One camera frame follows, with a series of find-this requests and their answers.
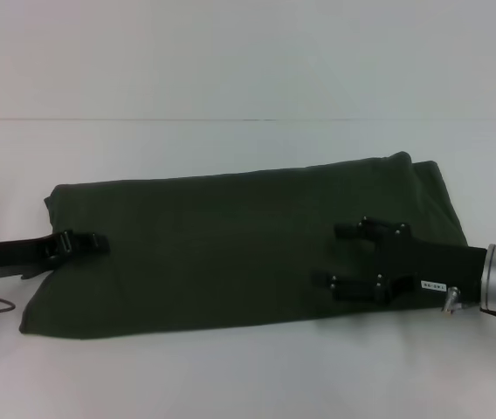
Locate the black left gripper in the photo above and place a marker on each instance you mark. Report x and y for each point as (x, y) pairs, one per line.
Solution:
(21, 253)

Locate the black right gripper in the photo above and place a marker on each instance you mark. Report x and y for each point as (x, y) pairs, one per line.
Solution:
(431, 266)

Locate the dark green shirt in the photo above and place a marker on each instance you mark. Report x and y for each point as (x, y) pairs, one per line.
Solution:
(213, 244)

